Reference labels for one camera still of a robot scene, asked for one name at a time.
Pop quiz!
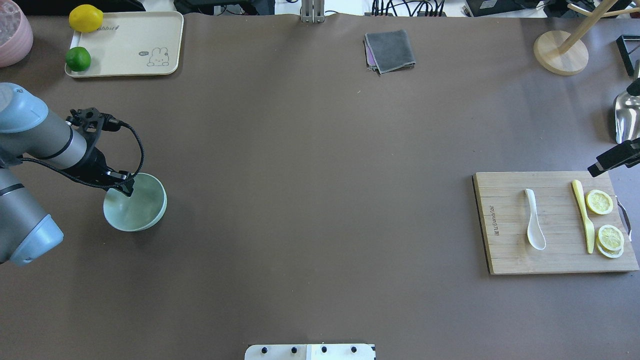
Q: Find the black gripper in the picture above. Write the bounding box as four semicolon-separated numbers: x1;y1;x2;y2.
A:
62;107;135;198

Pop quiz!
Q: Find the light green bowl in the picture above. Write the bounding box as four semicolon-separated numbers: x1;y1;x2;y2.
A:
102;172;168;232

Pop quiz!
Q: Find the white ceramic spoon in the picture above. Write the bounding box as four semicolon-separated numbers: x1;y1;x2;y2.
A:
524;188;547;251

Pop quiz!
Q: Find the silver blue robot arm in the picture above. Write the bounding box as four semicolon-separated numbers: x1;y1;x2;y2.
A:
0;82;135;266

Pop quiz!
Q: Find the pink bowl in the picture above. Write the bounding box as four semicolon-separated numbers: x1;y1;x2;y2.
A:
0;0;34;68

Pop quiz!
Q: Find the metal scoop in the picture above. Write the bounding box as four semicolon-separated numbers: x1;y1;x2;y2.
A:
614;89;640;144

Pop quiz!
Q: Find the lemon slice near knife tip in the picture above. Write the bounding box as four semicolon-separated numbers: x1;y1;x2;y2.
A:
585;189;614;215

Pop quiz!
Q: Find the yellow plastic knife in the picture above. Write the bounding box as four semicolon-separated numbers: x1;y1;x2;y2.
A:
571;179;595;255

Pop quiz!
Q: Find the bamboo cutting board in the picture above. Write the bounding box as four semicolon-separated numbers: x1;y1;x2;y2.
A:
472;171;639;275

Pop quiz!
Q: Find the wooden cup tree stand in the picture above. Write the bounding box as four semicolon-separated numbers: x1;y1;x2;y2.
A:
533;0;640;76

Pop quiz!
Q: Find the green lime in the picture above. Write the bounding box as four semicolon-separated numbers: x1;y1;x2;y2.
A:
65;47;92;72

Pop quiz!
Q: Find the beige rabbit tray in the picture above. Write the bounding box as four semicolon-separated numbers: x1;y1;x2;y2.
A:
64;11;185;78

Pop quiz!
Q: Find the yellow lemon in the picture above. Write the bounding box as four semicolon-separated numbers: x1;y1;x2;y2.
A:
68;4;105;34

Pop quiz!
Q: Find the grey folded cloth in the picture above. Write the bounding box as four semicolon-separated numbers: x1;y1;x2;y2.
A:
363;29;416;75

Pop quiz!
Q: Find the black camera cable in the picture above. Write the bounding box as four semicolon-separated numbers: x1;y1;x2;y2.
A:
102;120;145;177

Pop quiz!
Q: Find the lemon slice near knife handle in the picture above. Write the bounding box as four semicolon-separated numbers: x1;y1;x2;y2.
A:
596;224;625;259

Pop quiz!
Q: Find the aluminium frame post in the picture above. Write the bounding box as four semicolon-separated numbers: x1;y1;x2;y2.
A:
300;0;325;23

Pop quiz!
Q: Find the white pedestal column base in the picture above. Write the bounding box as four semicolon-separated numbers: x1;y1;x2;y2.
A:
244;342;377;360

